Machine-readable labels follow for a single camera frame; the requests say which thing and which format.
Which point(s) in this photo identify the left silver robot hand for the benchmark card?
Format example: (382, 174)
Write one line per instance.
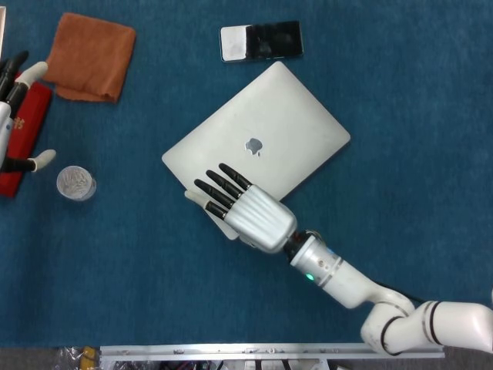
(4, 127)

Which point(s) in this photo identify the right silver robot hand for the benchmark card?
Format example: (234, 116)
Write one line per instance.
(262, 219)

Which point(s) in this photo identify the silver laptop with apple logo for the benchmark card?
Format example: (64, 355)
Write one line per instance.
(269, 115)

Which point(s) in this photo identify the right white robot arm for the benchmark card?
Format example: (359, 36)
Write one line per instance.
(346, 281)

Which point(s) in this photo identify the red certificate book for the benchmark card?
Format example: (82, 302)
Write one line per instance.
(34, 104)

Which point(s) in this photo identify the clear round plastic container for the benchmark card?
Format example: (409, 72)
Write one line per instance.
(75, 181)

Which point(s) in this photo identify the white flat box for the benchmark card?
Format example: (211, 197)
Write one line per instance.
(2, 31)

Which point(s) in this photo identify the orange folded cloth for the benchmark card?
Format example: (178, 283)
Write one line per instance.
(88, 54)

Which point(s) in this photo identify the teal felt table cover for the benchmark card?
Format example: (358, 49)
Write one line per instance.
(115, 270)

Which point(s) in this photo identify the black smartphone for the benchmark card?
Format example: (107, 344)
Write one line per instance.
(273, 40)

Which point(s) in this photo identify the clear plastic bag yellow parts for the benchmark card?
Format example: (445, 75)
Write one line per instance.
(77, 358)

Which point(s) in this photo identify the aluminium profile rail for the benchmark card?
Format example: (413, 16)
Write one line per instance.
(231, 350)

